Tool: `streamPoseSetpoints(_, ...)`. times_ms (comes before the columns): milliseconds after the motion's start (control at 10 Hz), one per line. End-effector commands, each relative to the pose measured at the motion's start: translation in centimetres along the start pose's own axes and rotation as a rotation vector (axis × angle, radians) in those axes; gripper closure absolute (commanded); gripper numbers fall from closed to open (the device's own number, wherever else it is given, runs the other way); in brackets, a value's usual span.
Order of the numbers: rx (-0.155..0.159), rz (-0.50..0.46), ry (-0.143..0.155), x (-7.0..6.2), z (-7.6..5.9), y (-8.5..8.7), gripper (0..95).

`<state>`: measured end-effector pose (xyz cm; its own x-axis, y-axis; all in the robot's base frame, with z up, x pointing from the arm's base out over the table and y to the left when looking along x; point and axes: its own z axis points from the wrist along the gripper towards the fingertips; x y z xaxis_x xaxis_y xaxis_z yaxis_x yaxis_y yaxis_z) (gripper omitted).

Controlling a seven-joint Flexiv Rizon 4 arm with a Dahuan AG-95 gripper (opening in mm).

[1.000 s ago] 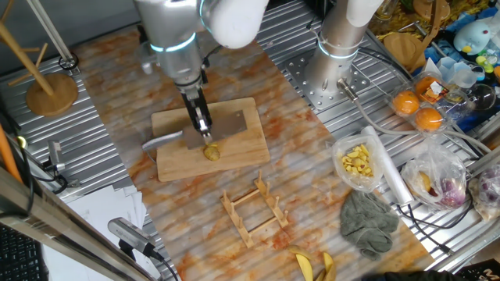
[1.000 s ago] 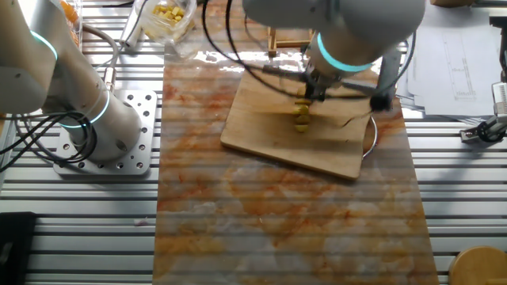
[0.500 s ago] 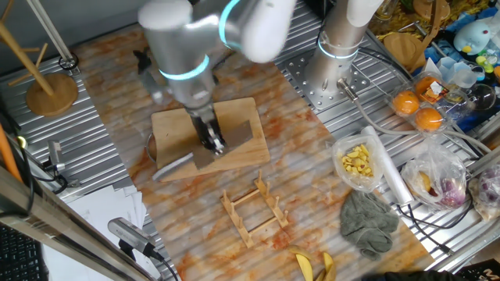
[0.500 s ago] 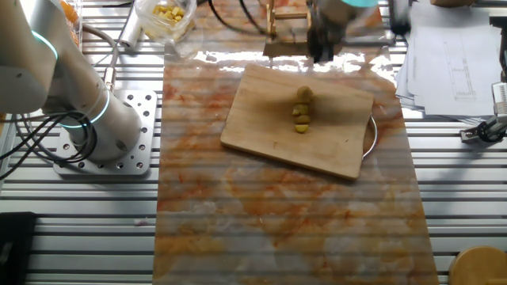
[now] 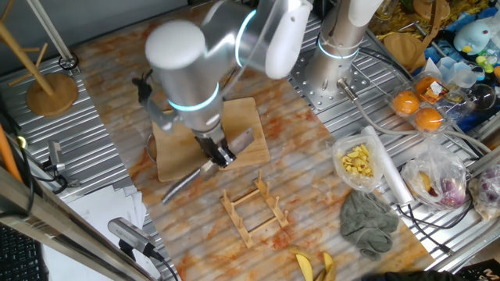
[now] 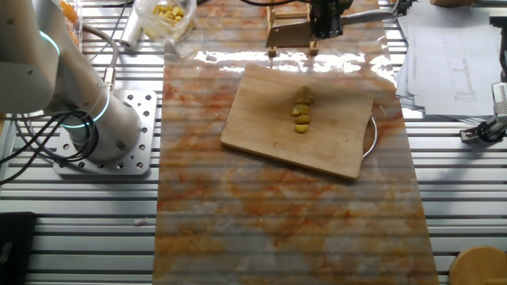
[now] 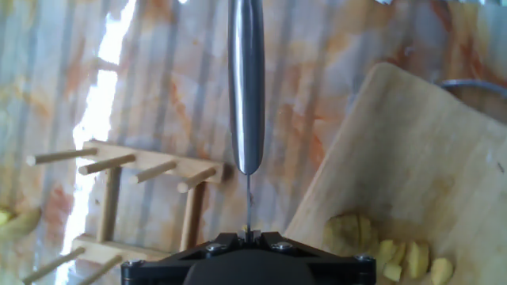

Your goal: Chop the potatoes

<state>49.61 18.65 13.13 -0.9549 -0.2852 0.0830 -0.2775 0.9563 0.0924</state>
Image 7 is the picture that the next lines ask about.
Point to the wooden dish rack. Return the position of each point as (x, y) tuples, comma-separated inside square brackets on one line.
[(158, 160)]

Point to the small cut potato piece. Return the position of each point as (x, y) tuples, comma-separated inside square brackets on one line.
[(386, 251), (392, 272), (441, 271)]

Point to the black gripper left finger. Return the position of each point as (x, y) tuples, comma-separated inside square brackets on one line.
[(158, 271)]

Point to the steel kitchen cleaver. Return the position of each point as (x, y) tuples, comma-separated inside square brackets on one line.
[(245, 79)]

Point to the yellow banana peel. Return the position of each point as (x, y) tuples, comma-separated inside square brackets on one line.
[(21, 223)]

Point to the wooden cutting board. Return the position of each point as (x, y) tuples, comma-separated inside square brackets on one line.
[(416, 158)]

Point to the marble pattern table mat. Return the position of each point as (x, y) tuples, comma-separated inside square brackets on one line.
[(317, 79)]

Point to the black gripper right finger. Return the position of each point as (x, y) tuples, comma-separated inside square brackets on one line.
[(340, 269)]

